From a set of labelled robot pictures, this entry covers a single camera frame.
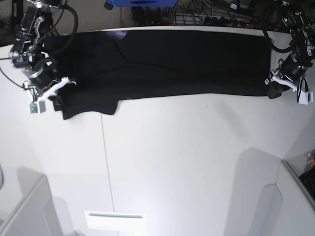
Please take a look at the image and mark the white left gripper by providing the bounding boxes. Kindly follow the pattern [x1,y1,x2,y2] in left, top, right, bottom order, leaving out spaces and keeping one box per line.
[265,70,298,99]

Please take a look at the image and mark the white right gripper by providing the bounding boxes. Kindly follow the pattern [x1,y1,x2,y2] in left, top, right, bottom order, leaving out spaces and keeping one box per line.
[23,77,77,112]

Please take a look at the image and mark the black T-shirt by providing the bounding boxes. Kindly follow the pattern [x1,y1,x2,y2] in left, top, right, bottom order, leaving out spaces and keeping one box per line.
[54,30,271,120]

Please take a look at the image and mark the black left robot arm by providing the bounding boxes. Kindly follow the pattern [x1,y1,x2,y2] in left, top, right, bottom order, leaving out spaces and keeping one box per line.
[261,0,315,105]

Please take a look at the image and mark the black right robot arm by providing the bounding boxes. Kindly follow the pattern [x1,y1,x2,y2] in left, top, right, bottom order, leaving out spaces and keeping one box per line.
[8,0,78,114]

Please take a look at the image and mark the black keyboard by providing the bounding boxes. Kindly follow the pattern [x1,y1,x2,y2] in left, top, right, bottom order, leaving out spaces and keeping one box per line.
[299,168,315,199]

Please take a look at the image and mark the left white side panel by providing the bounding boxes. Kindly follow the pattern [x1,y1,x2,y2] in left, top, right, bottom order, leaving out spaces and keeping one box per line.
[0,175,63,236]

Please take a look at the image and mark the white side panel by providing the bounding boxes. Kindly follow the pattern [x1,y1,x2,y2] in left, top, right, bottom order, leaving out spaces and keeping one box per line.
[273,161,315,236]
[0,175,63,236]

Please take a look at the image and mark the blue plastic box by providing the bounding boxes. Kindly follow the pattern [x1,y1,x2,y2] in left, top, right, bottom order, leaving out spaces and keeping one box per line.
[109,0,177,7]

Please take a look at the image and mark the right white side panel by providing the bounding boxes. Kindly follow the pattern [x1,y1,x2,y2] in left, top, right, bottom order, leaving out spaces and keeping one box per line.
[273,161,315,236]

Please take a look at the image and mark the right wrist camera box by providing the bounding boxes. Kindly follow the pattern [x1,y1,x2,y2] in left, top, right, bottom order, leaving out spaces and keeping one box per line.
[29,101,46,114]

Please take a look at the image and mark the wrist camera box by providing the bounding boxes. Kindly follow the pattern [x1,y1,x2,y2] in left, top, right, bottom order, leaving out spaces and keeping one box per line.
[297,90,314,105]
[29,101,46,114]

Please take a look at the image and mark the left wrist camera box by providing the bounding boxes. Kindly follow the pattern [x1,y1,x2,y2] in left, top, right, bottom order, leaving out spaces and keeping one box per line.
[297,90,314,105]

